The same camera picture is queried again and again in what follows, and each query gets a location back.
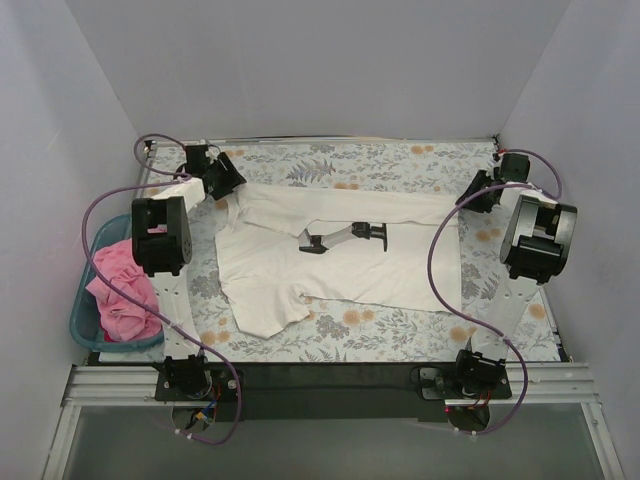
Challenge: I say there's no white t shirt robot print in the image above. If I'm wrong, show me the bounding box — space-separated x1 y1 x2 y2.
215 183 462 339

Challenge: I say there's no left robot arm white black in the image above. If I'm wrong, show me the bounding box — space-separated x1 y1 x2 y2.
131 141 246 400

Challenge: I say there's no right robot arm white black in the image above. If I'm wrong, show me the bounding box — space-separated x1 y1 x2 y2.
452 149 577 398

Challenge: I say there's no pink t shirt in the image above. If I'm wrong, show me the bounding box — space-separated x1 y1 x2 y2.
86 239 162 342

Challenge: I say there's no floral table cloth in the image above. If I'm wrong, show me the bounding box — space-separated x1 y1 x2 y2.
188 142 508 362

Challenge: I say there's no teal plastic basket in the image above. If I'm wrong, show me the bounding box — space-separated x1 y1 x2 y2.
69 214 164 353

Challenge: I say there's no red garment in basket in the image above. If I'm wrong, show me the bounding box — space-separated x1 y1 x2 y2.
101 328 119 343

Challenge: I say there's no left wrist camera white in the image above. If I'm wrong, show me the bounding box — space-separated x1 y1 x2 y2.
185 139 222 157

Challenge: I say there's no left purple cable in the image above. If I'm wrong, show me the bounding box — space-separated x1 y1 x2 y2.
82 132 245 446

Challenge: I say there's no purple cable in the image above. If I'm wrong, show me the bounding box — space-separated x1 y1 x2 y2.
428 147 564 437
82 132 245 446

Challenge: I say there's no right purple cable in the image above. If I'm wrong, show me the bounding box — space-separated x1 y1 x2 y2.
428 147 564 437

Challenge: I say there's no aluminium frame rail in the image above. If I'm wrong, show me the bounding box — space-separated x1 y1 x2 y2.
44 362 624 479

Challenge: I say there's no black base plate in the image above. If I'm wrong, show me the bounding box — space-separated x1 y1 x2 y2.
155 361 514 422

